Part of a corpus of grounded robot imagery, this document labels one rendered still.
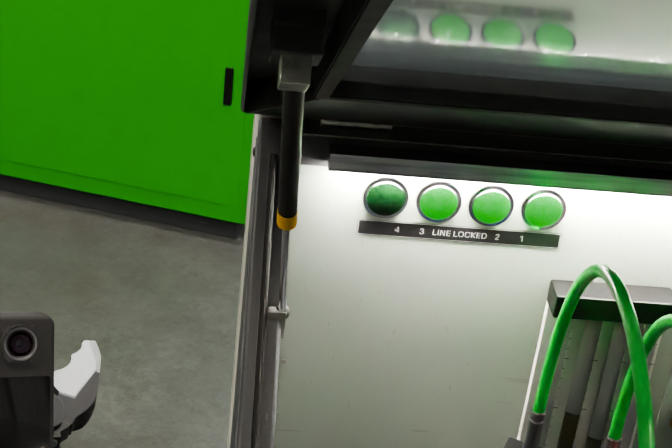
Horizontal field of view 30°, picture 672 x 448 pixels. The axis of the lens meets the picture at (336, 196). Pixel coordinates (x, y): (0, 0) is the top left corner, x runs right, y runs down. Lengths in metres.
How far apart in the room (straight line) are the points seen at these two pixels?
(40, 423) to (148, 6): 3.04
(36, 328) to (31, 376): 0.03
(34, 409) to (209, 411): 2.48
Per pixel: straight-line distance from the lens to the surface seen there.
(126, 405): 3.34
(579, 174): 1.39
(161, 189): 4.05
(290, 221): 1.16
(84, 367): 0.96
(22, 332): 0.85
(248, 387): 1.28
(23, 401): 0.85
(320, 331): 1.49
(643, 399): 1.13
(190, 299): 3.77
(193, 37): 3.82
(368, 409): 1.56
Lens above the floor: 2.01
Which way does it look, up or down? 27 degrees down
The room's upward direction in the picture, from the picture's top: 7 degrees clockwise
